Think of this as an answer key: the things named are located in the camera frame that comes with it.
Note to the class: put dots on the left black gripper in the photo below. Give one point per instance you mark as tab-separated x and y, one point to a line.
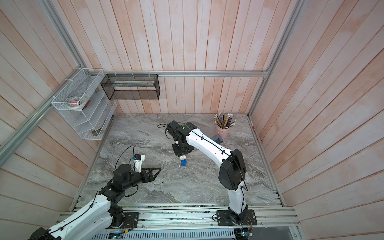
151	178

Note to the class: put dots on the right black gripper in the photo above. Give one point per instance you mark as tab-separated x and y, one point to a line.
178	153

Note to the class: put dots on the light blue long lego brick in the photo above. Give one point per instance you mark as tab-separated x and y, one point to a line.
183	162

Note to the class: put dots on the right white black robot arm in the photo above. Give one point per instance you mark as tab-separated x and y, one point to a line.
232	168

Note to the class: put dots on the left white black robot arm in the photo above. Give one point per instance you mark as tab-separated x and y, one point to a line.
102	211

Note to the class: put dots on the blue grey tape dispenser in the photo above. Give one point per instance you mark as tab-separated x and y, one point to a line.
218	139

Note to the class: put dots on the pink pencil cup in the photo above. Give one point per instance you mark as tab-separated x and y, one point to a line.
222	132

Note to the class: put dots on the bundle of coloured pencils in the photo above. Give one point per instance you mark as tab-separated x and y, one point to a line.
224	121

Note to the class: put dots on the black mesh basket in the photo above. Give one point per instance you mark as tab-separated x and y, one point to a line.
131	87

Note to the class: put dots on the tape roll on shelf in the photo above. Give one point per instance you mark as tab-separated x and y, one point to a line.
76	102

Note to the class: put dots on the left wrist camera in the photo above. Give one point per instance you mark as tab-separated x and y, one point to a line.
138	160

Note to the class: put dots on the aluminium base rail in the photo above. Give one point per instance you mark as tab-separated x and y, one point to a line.
189	216

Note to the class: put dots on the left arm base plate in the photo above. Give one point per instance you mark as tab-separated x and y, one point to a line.
125	220

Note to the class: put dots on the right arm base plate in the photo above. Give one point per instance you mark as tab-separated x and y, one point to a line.
229	218

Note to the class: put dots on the white wire shelf rack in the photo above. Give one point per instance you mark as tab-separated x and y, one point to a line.
91	122

